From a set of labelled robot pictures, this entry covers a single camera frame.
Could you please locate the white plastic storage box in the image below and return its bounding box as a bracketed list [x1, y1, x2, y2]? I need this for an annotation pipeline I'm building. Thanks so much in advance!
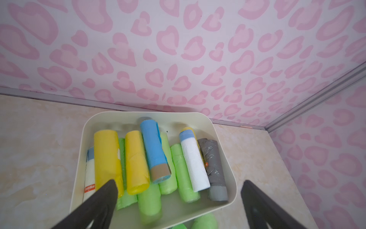
[69, 111, 238, 229]

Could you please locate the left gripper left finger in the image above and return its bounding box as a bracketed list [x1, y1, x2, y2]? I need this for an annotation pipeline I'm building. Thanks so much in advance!
[53, 179, 118, 229]

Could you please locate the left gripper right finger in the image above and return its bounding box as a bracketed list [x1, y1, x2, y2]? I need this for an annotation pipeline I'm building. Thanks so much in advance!
[241, 180, 305, 229]

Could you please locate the light green roll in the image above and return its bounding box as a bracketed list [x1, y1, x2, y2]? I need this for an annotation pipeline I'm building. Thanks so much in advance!
[191, 213, 219, 229]
[158, 131, 178, 196]

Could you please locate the white roll blue cap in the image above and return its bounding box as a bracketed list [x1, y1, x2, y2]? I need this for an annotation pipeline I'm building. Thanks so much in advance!
[179, 129, 210, 192]
[83, 147, 96, 202]

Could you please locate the grey roll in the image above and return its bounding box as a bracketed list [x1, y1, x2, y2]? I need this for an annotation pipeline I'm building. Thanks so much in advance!
[198, 138, 228, 201]

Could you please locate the dark green roll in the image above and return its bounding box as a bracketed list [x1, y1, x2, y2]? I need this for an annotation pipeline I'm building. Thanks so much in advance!
[116, 138, 138, 210]

